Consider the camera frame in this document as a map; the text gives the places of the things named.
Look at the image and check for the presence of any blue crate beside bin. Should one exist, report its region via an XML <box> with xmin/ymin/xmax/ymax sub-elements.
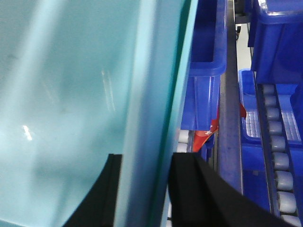
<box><xmin>181</xmin><ymin>0</ymin><xmax>227</xmax><ymax>131</ymax></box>

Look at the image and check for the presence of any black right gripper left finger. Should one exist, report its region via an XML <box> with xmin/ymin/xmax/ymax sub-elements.
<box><xmin>64</xmin><ymin>154</ymin><xmax>122</xmax><ymax>227</ymax></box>

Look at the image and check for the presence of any white roller track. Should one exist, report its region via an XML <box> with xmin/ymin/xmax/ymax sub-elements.
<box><xmin>261</xmin><ymin>84</ymin><xmax>302</xmax><ymax>227</ymax></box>

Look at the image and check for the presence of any red snack bag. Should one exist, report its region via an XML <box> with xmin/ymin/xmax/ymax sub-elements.
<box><xmin>192</xmin><ymin>104</ymin><xmax>247</xmax><ymax>153</ymax></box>

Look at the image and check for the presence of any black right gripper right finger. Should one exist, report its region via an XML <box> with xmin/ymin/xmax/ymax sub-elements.
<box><xmin>169</xmin><ymin>153</ymin><xmax>289</xmax><ymax>227</ymax></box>

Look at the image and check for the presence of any light blue plastic bin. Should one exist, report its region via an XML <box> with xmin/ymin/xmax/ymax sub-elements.
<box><xmin>0</xmin><ymin>0</ymin><xmax>198</xmax><ymax>227</ymax></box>

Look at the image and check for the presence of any blue crate under rollers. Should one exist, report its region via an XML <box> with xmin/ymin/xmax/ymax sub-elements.
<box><xmin>238</xmin><ymin>69</ymin><xmax>303</xmax><ymax>210</ymax></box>

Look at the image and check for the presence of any blue crate right upper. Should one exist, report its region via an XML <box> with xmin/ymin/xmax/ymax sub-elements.
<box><xmin>248</xmin><ymin>0</ymin><xmax>303</xmax><ymax>84</ymax></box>

